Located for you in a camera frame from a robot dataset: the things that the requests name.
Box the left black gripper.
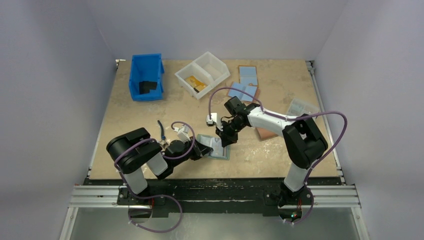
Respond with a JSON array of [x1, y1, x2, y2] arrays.
[[172, 135, 213, 168]]

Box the green card holder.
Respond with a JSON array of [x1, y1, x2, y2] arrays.
[[196, 134, 231, 160]]

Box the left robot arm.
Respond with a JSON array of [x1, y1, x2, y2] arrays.
[[106, 127, 213, 205]]

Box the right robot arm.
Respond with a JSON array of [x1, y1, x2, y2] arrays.
[[206, 96, 328, 204]]

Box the pink leather pouch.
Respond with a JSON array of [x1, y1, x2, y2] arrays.
[[255, 127, 279, 141]]

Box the white divided tray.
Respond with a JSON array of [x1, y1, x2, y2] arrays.
[[174, 51, 231, 100]]

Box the open blue brown wallet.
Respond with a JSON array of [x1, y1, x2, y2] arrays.
[[227, 65, 259, 103]]

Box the clear plastic organizer box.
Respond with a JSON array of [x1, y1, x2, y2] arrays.
[[286, 98, 321, 117]]

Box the black block in bin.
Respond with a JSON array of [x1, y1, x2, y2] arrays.
[[138, 81, 158, 95]]

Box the blue plastic bin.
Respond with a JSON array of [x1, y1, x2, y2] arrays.
[[128, 53, 165, 102]]

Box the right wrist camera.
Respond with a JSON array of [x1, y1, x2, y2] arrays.
[[205, 112, 218, 127]]

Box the blue handled pliers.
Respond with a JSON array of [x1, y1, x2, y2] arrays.
[[157, 120, 167, 147]]

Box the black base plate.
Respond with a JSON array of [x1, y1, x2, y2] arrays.
[[83, 177, 314, 218]]

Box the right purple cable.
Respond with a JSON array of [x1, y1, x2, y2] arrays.
[[207, 86, 349, 226]]

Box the aluminium rail frame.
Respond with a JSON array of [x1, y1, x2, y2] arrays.
[[60, 177, 369, 240]]

